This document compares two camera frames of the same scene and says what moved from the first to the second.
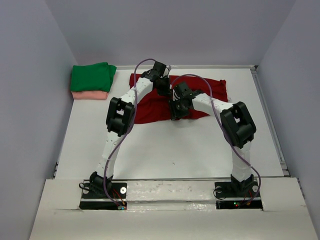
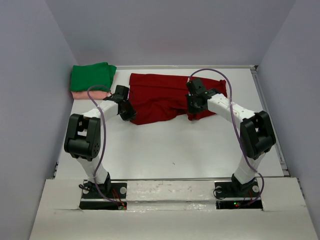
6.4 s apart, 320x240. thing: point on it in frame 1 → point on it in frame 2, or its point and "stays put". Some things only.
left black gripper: [166, 92] → [131, 115]
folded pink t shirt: [89, 95] stays put
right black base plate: [238, 195] stays put
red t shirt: [154, 107] stays put
